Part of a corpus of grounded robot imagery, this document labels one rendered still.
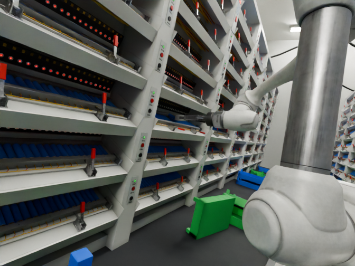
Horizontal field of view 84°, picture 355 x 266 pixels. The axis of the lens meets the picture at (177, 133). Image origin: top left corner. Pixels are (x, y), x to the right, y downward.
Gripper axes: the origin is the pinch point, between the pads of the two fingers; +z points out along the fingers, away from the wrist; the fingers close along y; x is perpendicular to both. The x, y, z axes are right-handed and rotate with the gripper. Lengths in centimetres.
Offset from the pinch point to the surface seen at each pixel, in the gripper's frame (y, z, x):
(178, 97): 12.9, -4.9, -8.8
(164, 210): -4, 8, 57
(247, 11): -80, -11, -108
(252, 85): -171, -4, -66
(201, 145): -31.3, -0.1, 15.9
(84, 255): 82, -37, 26
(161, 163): 12.3, 1.9, 25.7
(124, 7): 56, -8, -28
